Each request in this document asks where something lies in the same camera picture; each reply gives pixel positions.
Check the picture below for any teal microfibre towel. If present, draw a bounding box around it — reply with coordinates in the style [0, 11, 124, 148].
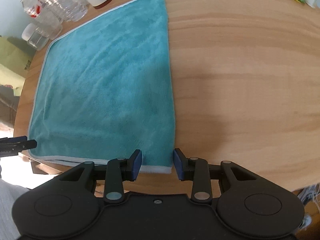
[28, 0, 175, 173]

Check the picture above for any green cardboard box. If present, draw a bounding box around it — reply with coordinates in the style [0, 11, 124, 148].
[1, 37, 32, 89]

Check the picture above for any small clear jar white cap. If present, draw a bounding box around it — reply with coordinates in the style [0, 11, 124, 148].
[21, 23, 49, 51]

